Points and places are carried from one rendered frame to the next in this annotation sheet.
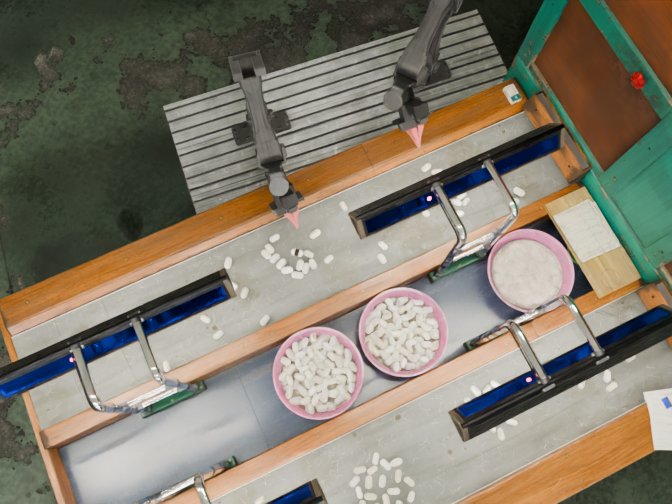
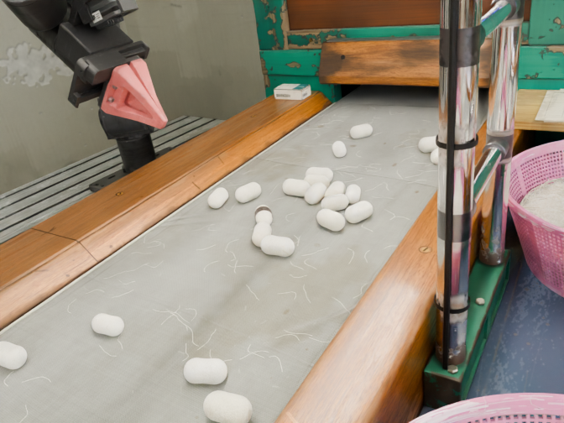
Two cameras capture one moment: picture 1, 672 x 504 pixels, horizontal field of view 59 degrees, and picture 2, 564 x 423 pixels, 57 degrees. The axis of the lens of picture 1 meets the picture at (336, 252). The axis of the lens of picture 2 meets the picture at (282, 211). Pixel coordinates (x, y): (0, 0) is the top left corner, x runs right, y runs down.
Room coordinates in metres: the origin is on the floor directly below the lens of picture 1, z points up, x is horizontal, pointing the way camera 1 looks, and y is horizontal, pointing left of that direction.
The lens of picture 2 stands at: (0.23, -0.07, 1.03)
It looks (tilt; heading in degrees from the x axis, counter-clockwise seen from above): 27 degrees down; 332
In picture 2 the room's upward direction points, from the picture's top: 8 degrees counter-clockwise
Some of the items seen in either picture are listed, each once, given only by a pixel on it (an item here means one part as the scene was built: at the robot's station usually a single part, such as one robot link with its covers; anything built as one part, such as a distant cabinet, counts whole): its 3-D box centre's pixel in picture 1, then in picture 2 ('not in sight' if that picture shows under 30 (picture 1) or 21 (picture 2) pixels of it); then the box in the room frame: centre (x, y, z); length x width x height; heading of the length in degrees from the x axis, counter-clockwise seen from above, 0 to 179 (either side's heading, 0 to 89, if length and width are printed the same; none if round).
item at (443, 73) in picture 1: (424, 71); (137, 153); (1.18, -0.29, 0.71); 0.20 x 0.07 x 0.08; 112
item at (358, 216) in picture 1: (459, 176); not in sight; (0.63, -0.32, 1.08); 0.62 x 0.08 x 0.07; 117
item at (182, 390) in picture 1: (143, 369); not in sight; (0.11, 0.51, 0.90); 0.20 x 0.19 x 0.45; 117
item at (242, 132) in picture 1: (260, 123); not in sight; (0.96, 0.27, 0.71); 0.20 x 0.07 x 0.08; 112
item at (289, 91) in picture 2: (512, 94); (292, 91); (1.06, -0.57, 0.78); 0.06 x 0.04 x 0.02; 27
